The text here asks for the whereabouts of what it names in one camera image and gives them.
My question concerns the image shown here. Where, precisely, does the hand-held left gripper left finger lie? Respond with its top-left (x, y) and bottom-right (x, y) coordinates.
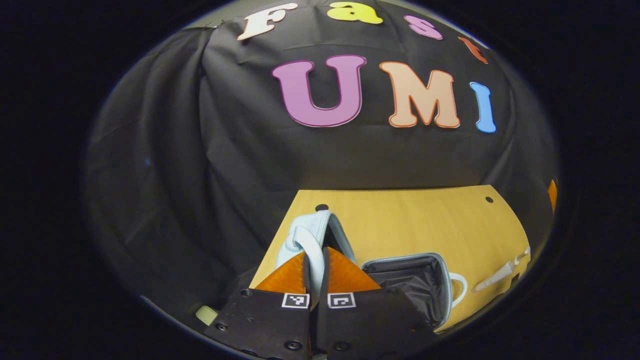
top-left (202, 247), bottom-right (314, 360)

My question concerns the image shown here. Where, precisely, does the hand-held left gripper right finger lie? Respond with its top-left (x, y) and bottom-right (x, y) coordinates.
top-left (315, 246), bottom-right (442, 360)

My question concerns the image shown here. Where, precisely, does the light blue suitcase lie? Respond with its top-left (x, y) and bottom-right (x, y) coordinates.
top-left (275, 210), bottom-right (469, 335)

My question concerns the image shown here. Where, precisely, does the pale green box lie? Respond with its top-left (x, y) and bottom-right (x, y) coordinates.
top-left (194, 304), bottom-right (220, 327)

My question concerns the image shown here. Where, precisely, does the black backdrop cloth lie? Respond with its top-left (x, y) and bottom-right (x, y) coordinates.
top-left (82, 0), bottom-right (561, 331)

